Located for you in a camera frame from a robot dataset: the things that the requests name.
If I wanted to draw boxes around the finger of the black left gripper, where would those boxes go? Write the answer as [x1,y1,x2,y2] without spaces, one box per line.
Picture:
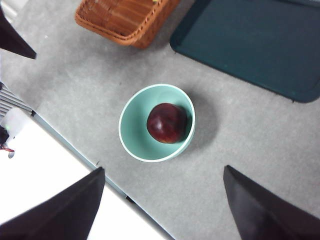
[0,4,38,60]

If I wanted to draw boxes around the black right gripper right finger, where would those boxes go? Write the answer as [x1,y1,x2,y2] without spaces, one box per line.
[223,164,320,240]

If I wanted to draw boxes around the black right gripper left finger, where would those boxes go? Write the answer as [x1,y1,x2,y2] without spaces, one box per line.
[0,166,106,240]

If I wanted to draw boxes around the teal ceramic bowl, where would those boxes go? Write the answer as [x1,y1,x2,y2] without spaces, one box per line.
[118,83,196,163]

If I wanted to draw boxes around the dark red plum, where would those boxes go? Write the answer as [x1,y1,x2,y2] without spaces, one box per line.
[146,102,188,144]

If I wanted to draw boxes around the grey ribbed panel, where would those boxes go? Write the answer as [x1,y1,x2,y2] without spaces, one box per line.
[0,82,33,118]

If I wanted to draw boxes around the white box with green light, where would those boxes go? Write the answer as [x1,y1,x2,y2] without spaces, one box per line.
[2,107,31,138]

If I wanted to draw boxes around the brown wicker basket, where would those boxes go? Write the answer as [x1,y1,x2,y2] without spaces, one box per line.
[74,0,181,50]

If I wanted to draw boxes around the dark green rectangular tray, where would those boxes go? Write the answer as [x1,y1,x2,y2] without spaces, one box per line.
[169,0,320,103]

